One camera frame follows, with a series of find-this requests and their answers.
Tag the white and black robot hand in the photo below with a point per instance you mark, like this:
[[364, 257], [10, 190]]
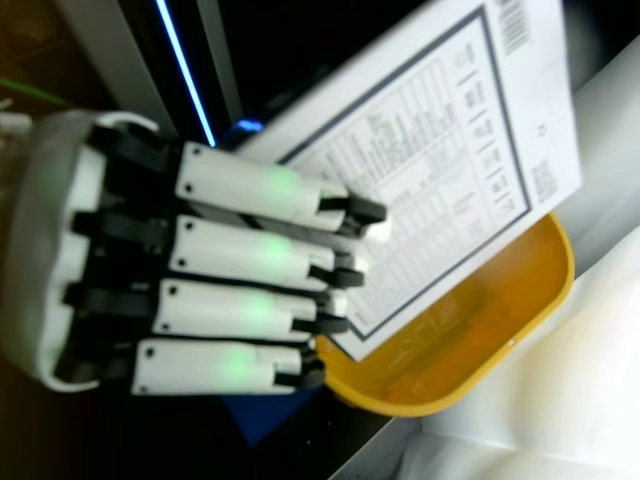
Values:
[[225, 250]]

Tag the yellow plastic basin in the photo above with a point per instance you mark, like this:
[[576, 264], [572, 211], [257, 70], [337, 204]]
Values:
[[450, 360]]

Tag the grey metal frame bar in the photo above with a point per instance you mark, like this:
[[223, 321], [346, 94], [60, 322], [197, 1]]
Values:
[[125, 50]]

